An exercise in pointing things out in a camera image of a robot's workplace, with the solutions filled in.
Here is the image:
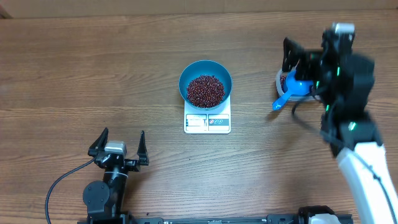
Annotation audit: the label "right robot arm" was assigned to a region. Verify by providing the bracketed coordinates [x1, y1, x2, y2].
[282, 30, 397, 223]

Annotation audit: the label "red beans in bowl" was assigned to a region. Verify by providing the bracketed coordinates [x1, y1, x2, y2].
[187, 75, 225, 108]

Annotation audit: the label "white digital kitchen scale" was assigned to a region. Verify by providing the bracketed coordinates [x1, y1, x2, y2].
[183, 97, 231, 134]

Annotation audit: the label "blue metal bowl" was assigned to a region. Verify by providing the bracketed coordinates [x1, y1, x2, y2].
[178, 60, 233, 109]

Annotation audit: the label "clear plastic container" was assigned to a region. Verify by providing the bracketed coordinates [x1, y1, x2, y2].
[275, 69, 320, 101]

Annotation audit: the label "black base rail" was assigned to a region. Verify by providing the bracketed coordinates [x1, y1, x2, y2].
[76, 205, 354, 224]

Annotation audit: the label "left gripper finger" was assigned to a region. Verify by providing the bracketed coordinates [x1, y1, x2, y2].
[137, 131, 149, 166]
[88, 128, 109, 157]

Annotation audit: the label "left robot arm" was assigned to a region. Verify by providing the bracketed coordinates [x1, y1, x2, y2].
[83, 128, 149, 224]

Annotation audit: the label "blue plastic measuring scoop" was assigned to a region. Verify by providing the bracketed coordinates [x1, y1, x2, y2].
[272, 70, 313, 111]

